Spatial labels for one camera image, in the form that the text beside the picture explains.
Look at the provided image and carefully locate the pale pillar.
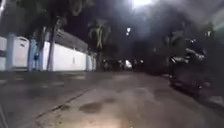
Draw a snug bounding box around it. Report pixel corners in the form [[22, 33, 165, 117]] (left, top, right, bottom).
[[27, 39, 38, 72], [5, 32, 16, 72]]

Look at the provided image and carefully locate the dark parked vehicle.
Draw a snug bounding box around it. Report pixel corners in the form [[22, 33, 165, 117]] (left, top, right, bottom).
[[166, 46, 224, 93]]

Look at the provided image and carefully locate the palm tree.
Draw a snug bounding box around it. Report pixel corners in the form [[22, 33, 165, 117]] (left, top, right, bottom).
[[87, 19, 112, 72]]

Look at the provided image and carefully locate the white wall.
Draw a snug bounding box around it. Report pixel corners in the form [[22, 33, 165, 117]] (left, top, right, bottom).
[[0, 30, 98, 72]]

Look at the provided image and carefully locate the street lamp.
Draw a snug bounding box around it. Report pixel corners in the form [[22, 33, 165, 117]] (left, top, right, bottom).
[[130, 0, 155, 9]]

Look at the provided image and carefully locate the tree with leaning trunk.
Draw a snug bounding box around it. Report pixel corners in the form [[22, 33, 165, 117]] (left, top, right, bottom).
[[19, 0, 84, 72]]

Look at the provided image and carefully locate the grey concrete road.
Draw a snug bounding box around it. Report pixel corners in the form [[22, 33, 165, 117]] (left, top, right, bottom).
[[19, 70, 224, 128]]

